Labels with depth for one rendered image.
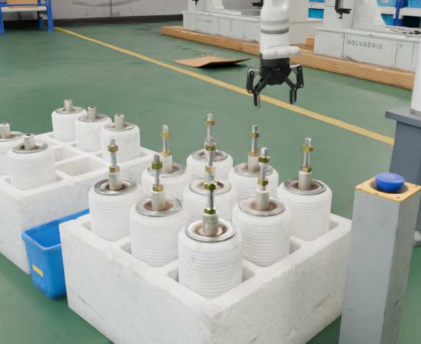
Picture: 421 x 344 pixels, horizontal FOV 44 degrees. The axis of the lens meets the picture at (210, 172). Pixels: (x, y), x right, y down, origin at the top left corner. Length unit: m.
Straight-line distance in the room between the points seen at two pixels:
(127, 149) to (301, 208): 0.53
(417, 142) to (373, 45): 2.21
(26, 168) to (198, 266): 0.53
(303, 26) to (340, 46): 0.86
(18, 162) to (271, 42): 0.65
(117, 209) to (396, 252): 0.45
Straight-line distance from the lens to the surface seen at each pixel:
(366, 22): 3.72
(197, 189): 0.89
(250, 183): 0.95
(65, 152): 1.42
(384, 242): 0.78
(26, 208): 1.13
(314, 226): 0.91
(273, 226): 0.80
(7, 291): 1.15
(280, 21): 1.29
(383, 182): 0.77
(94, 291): 0.94
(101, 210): 0.90
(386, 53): 3.37
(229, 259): 0.74
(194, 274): 0.75
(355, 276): 0.83
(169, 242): 0.82
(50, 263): 1.05
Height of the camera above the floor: 0.60
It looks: 21 degrees down
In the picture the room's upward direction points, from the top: straight up
